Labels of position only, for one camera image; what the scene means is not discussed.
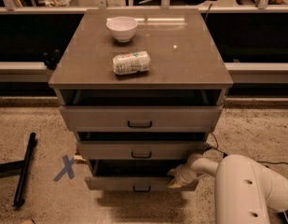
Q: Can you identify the black clamp on rail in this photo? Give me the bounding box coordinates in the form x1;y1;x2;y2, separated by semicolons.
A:
43;49;61;70

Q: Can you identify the grey bottom drawer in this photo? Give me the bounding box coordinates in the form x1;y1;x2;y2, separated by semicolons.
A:
85;160;199;192

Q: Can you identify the grey middle drawer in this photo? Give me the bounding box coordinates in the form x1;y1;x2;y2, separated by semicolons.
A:
76;141;206;160

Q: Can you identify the white ceramic bowl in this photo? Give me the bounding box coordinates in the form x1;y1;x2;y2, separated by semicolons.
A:
106;17;138;42

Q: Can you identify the black left stand leg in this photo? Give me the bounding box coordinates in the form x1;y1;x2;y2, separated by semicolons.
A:
0;133;37;208

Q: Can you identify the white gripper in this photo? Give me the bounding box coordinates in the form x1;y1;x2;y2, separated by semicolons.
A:
167;164;198;189

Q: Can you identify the grey drawer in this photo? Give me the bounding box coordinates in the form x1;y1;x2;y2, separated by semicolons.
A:
85;160;199;192
76;141;206;160
60;105;222;133

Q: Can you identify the black floor cable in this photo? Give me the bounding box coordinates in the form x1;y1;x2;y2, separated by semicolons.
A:
205;132;288;166

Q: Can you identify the white crushed can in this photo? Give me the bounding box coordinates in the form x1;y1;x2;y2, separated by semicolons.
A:
113;51;151;76

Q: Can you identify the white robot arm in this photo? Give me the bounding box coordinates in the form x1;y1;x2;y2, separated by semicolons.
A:
168;154;288;224

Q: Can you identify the grey drawer cabinet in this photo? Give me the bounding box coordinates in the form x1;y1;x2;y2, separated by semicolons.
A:
48;8;234;173

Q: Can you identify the grey top drawer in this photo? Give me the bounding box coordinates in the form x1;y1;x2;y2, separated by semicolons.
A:
60;105;222;133

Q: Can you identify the blue tape cross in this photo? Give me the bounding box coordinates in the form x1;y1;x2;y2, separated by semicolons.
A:
53;155;75;182

